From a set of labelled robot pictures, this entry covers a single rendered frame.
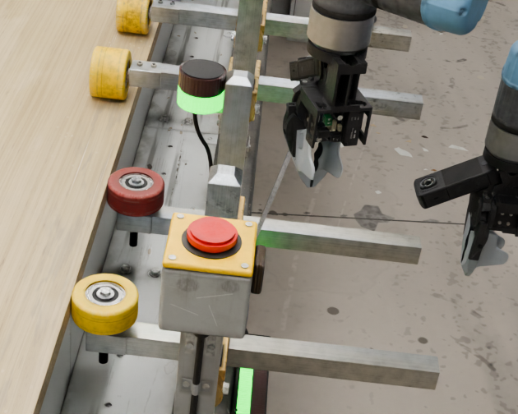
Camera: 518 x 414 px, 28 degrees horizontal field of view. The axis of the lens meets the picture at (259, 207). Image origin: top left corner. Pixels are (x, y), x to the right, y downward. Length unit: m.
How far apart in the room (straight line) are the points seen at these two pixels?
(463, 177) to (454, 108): 2.37
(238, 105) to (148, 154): 0.77
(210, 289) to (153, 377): 0.77
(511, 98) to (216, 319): 0.65
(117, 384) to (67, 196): 0.30
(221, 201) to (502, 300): 1.87
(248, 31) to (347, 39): 0.37
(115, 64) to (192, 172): 0.46
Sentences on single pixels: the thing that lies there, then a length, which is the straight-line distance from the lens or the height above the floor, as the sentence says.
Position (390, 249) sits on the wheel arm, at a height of 0.85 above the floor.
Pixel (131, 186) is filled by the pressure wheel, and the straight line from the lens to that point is 1.45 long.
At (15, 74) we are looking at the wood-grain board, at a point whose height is 0.90.
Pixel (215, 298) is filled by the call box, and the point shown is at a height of 1.19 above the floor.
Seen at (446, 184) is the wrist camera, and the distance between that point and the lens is 1.42.
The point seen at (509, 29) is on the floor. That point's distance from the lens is 4.56.
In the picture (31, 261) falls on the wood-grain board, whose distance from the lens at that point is 1.31.
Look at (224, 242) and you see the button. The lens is 0.80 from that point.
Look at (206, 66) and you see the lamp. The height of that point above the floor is 1.11.
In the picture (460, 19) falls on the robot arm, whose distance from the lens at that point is 1.12.
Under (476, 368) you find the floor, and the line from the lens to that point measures 2.65.
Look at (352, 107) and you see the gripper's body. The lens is 1.22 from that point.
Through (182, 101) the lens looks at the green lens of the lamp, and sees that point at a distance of 1.31.
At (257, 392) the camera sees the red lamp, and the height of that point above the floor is 0.70.
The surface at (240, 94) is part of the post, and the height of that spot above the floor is 1.09.
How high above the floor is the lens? 1.70
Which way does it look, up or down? 34 degrees down
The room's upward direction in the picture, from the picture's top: 7 degrees clockwise
